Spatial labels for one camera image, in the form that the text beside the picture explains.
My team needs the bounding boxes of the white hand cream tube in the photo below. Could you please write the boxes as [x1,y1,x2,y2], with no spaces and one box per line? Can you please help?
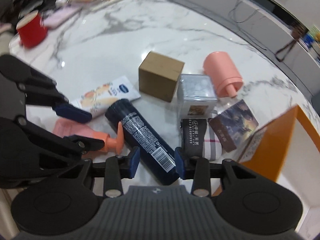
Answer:
[71,76,141,119]

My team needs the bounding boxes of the pink flat case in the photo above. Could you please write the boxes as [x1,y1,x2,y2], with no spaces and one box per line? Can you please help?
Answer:
[43,6,81,29]

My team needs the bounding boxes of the black plaid pouch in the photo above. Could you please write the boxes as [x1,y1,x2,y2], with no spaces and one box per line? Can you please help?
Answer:
[181,119,222,161]

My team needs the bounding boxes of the brown cardboard cube box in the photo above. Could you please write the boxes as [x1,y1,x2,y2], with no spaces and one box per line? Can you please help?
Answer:
[138,51,185,102]

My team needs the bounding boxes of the pink pump bottle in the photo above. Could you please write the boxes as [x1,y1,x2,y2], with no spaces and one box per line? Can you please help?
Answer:
[53,118,124,155]

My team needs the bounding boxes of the pink cylindrical dispenser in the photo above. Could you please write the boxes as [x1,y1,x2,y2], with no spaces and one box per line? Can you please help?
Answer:
[203,51,244,98]

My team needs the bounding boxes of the black cable on cabinet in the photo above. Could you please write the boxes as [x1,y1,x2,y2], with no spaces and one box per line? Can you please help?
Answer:
[228,0,270,52]

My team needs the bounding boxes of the dark blue spray can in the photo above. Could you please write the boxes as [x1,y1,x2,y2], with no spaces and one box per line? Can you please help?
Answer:
[105,99,179,185]

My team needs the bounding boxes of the brown camera with strap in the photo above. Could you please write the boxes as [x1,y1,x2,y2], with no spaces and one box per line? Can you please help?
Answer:
[274,21,309,62]

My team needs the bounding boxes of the red mug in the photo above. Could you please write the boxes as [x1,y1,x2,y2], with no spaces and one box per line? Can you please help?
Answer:
[16,10,48,49]

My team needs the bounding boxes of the teddy bear picture items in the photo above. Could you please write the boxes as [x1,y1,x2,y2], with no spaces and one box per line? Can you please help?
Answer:
[302,25,319,50]

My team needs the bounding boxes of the clear plastic cube box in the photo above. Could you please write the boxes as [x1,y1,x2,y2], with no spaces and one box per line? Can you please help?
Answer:
[177,74,218,119]

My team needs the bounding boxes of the dark illustrated card box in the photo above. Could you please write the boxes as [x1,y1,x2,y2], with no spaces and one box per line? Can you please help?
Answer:
[208,100,259,152]

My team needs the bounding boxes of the orange storage box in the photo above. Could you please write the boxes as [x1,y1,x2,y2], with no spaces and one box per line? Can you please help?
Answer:
[237,104,320,183]

